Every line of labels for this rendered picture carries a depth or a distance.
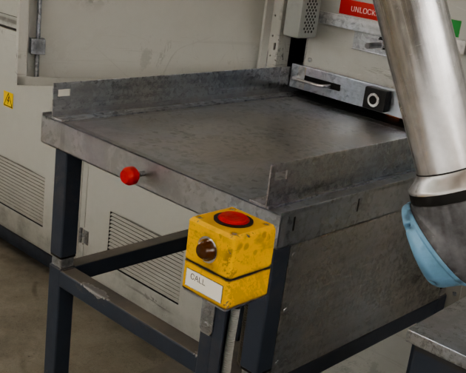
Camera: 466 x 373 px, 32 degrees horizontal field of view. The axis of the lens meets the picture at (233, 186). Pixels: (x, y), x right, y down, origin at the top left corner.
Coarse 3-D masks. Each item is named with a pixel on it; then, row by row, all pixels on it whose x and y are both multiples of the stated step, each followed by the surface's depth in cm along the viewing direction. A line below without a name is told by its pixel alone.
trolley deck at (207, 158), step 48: (48, 144) 160; (96, 144) 149; (144, 144) 148; (192, 144) 152; (240, 144) 156; (288, 144) 160; (336, 144) 165; (192, 192) 134; (240, 192) 129; (336, 192) 135; (384, 192) 141; (288, 240) 124
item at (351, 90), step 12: (312, 72) 202; (324, 72) 200; (336, 84) 198; (348, 84) 195; (360, 84) 193; (372, 84) 191; (336, 96) 198; (348, 96) 196; (360, 96) 193; (396, 108) 187
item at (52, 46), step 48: (48, 0) 183; (96, 0) 187; (144, 0) 192; (192, 0) 197; (240, 0) 202; (48, 48) 187; (96, 48) 191; (144, 48) 196; (192, 48) 201; (240, 48) 206
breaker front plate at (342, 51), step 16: (336, 0) 195; (368, 0) 189; (448, 0) 176; (464, 0) 173; (352, 16) 193; (464, 16) 174; (320, 32) 200; (336, 32) 197; (352, 32) 194; (464, 32) 174; (320, 48) 201; (336, 48) 198; (352, 48) 194; (304, 64) 205; (320, 64) 201; (336, 64) 198; (352, 64) 195; (368, 64) 192; (384, 64) 189; (464, 64) 175; (368, 80) 193; (384, 80) 190
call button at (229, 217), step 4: (224, 212) 102; (228, 212) 102; (232, 212) 102; (236, 212) 102; (240, 212) 103; (220, 216) 101; (224, 216) 101; (228, 216) 101; (232, 216) 101; (236, 216) 101; (240, 216) 101; (244, 216) 102; (220, 220) 100; (224, 220) 100; (228, 220) 100; (232, 220) 100; (236, 220) 100; (240, 220) 100; (244, 220) 100; (248, 220) 101; (232, 224) 99; (236, 224) 100; (240, 224) 100
